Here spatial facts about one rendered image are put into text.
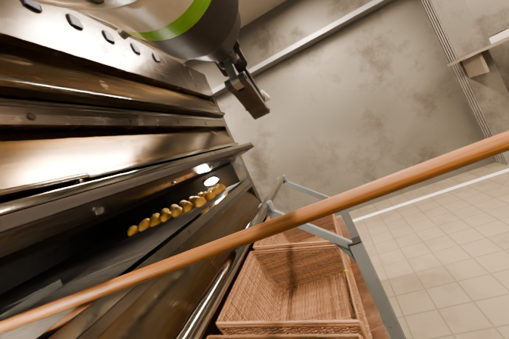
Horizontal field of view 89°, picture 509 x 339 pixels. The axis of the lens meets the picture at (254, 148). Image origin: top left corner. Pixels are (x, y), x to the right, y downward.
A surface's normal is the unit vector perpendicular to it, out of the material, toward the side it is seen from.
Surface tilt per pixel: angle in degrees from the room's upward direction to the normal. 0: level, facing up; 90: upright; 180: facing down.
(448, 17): 90
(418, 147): 90
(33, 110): 90
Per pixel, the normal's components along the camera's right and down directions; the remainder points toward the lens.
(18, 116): 0.88, -0.40
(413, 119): -0.26, 0.10
